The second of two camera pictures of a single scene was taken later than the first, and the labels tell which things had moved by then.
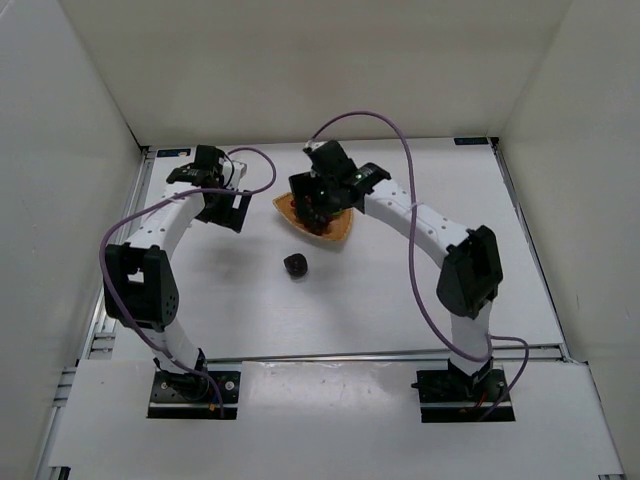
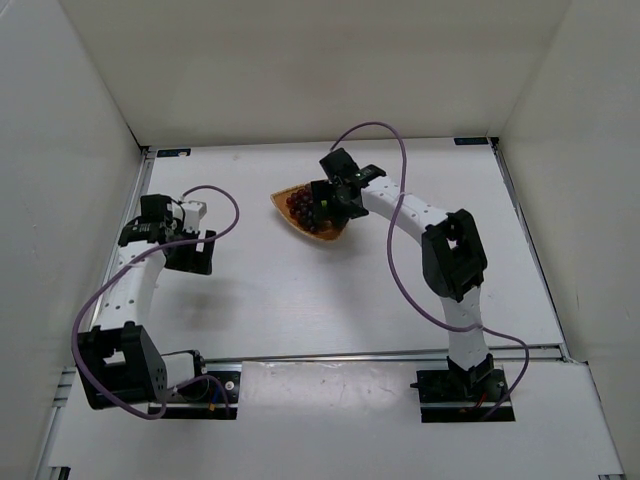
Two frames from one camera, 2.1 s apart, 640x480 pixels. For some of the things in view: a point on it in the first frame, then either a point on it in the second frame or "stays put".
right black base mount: x=450 y=399 stays put
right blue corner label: x=470 y=140 stays put
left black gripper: x=229 y=212 to x=189 y=251
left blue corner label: x=173 y=152 stays put
